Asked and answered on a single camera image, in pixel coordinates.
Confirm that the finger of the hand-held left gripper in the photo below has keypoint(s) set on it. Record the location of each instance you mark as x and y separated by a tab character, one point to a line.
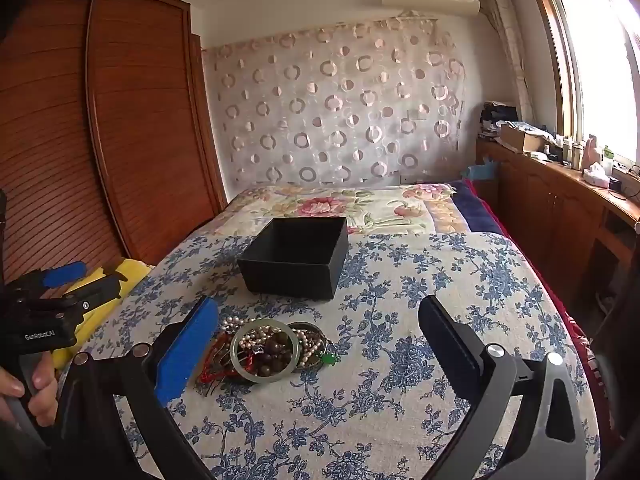
102	287
62	272

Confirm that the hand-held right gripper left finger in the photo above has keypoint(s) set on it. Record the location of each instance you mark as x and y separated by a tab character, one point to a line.
185	355

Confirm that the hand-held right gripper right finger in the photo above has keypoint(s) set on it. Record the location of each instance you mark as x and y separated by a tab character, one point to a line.
450	340

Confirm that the pale green jade bangle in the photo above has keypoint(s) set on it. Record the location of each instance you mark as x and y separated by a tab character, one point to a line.
264	379

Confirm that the green pendant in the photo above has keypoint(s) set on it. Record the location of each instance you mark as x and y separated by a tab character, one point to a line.
329	358

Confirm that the round metal tin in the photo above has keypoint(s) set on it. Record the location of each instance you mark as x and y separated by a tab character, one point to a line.
320	361

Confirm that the black square box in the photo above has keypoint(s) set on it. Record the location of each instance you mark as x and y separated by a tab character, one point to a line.
295	272

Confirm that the person's left hand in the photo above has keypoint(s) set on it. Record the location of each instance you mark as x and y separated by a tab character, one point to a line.
42	390

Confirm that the yellow plush toy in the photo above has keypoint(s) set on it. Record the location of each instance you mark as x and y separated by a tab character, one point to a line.
132	272

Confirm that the blue floral cloth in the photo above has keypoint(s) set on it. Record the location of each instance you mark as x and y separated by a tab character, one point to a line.
400	270

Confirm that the navy blanket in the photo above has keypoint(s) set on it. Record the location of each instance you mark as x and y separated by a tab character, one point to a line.
480	210

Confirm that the red blanket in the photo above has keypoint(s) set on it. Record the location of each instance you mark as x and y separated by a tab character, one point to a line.
592	370

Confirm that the brown wooden wardrobe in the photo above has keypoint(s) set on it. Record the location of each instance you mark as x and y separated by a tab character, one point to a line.
125	135

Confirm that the long wooden cabinet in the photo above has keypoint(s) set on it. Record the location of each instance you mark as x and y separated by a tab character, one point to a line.
540	205

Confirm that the light blue plastic bag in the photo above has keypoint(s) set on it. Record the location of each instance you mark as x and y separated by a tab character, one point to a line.
482	171

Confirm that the pink floral quilt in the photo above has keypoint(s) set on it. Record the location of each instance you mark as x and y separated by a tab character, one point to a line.
320	205

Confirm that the cardboard box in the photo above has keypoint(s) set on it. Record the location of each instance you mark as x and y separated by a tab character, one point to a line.
520	140

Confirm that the white tissue box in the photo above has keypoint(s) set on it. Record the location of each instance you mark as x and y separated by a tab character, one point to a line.
595	175

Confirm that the small black device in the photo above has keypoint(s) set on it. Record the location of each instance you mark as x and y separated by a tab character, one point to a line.
615	185

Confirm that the pink bottle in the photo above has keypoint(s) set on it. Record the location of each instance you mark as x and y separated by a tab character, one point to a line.
590	155

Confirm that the green capped bottle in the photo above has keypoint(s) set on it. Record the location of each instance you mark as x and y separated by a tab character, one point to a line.
607	160

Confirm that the beige window curtain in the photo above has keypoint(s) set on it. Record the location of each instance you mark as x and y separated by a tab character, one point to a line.
505	50

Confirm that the wooden framed window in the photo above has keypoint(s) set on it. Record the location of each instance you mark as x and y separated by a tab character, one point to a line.
600	85

